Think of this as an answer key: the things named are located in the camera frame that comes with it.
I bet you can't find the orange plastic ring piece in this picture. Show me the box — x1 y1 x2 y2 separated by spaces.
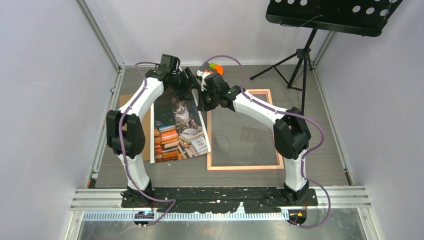
204 64 224 76

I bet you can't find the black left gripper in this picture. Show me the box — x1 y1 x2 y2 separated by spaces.
169 68 201 101

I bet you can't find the green toy brick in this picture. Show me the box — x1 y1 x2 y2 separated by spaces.
208 62 216 71

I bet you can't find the pink wooden picture frame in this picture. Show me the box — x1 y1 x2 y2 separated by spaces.
206 88 285 171

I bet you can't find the black music stand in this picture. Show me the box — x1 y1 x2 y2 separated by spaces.
249 0 406 121

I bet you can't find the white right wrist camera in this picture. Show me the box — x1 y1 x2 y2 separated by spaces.
196 69 211 92

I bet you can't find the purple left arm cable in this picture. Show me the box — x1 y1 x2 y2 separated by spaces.
117 61 177 228

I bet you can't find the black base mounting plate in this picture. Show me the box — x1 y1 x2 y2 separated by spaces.
120 187 318 214

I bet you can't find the brown cardboard backing board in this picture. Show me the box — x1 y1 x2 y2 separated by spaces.
118 93 153 162

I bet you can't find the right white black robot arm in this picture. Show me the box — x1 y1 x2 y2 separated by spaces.
196 70 311 205

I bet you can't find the aluminium rail front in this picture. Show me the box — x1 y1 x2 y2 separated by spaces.
70 186 372 222

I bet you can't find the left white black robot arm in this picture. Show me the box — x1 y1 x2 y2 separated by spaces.
106 54 199 207

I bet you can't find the cat and books photo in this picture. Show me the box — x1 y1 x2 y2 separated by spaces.
149 88 211 164

